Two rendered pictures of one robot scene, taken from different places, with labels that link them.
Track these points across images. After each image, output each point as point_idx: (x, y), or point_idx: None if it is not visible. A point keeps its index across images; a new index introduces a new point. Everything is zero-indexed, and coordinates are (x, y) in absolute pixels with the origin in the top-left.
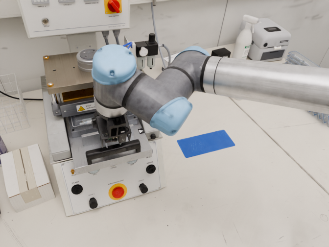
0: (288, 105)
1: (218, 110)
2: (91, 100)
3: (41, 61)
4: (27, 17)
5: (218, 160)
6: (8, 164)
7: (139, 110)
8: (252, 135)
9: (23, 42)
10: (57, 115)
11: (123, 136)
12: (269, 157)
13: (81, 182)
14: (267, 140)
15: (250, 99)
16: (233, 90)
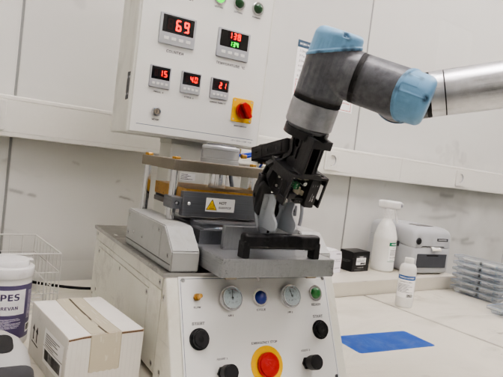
0: None
1: (379, 314)
2: (228, 194)
3: (77, 231)
4: (135, 102)
5: (418, 357)
6: (53, 310)
7: (377, 78)
8: (455, 338)
9: (62, 192)
10: (169, 217)
11: (315, 186)
12: (499, 358)
13: (208, 325)
14: (482, 343)
15: (494, 97)
16: (471, 88)
